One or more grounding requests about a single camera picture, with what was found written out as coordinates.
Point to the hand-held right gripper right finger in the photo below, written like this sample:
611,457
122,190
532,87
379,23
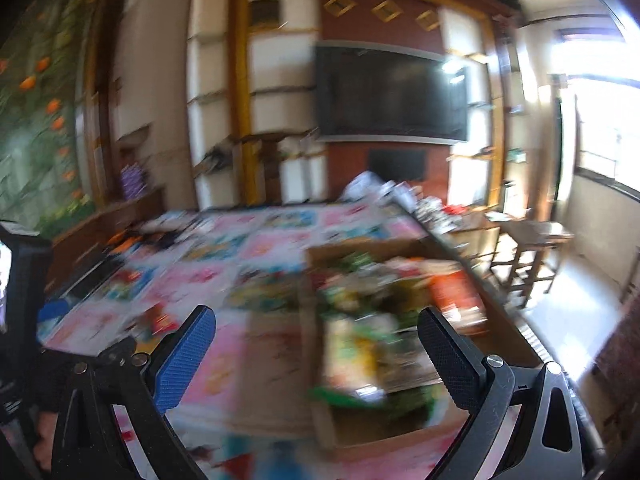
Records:
447,355

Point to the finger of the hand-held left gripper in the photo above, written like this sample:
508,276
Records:
52,312

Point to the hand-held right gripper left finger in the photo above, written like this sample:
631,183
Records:
182,365

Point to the orange cracker packet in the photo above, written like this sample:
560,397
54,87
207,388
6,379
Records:
457,297

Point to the cracker packet with yellow label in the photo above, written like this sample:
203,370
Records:
357,352

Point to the cardboard box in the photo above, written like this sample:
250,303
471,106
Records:
360,425

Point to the black smartphone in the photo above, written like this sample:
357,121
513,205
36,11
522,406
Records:
92,280

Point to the red snack packet gold emblem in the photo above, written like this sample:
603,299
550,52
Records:
152,322

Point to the orange black cloth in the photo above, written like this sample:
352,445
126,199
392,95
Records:
125,242

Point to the printed tablecloth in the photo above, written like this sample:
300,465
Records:
260,280

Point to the wooden cabinet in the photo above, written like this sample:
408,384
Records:
125,215

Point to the white patterned cloth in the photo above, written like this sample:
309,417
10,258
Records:
175,225

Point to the wooden stool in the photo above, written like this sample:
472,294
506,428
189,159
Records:
530,240

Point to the purple bottle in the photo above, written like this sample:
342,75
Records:
128,181
141,180

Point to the chair with floral cushion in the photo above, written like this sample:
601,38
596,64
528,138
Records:
620,375

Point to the white plastic bag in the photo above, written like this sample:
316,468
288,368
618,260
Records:
367,185

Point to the black cabinet panel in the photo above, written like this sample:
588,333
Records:
397,165

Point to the wooden chair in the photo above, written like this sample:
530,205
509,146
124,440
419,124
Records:
265,165

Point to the white floor air conditioner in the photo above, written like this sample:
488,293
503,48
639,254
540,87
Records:
560,145

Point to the black television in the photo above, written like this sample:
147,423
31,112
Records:
390,92

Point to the window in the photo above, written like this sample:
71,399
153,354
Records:
607,125

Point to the floral wall poster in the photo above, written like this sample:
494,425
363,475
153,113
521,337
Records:
40,125

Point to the wall clock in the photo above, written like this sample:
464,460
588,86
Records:
264,12

